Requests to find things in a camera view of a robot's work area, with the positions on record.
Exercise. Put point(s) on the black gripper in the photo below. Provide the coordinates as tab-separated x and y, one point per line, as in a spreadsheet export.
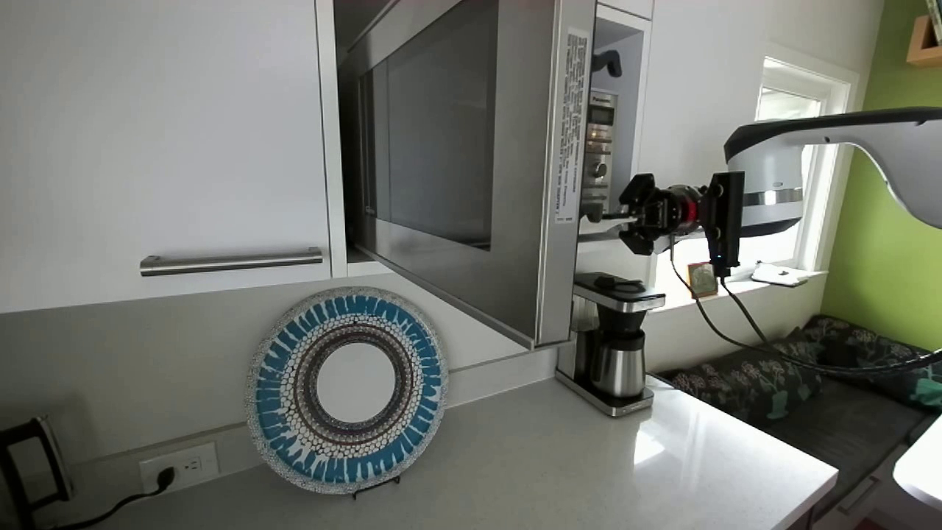
678	211

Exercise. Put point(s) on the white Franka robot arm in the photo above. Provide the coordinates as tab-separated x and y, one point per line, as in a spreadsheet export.
774	186

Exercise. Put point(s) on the silver microwave oven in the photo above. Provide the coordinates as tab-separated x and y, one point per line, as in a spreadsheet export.
597	148

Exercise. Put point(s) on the blue patterned decorative plate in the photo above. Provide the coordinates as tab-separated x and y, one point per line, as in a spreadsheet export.
349	393

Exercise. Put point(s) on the black plate stand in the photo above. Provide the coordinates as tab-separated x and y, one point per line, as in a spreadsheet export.
360	494

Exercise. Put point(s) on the dark framed picture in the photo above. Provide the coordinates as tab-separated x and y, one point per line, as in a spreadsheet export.
705	280

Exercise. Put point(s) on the black steel coffee maker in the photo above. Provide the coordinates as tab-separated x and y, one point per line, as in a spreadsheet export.
618	364

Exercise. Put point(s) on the white paper stack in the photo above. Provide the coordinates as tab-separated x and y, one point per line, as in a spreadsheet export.
784	276

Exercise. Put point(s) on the white framed window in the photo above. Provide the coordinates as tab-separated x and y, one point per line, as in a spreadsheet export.
796	83

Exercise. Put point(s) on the dark floral cushion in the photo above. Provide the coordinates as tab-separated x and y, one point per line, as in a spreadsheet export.
753	385

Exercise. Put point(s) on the green floral cushion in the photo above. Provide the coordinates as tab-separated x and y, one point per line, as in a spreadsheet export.
883	358

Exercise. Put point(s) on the dark bench seat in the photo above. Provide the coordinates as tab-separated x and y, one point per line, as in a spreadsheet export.
843	432

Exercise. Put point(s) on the black metal stand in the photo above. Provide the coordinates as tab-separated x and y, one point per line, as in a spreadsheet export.
6	480

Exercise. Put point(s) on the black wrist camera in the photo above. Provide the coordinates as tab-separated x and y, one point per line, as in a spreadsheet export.
726	217

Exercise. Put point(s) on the small wooden wall shelf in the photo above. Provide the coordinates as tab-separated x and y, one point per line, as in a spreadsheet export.
929	45

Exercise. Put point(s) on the white wall outlet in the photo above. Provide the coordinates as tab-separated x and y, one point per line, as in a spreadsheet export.
193	463

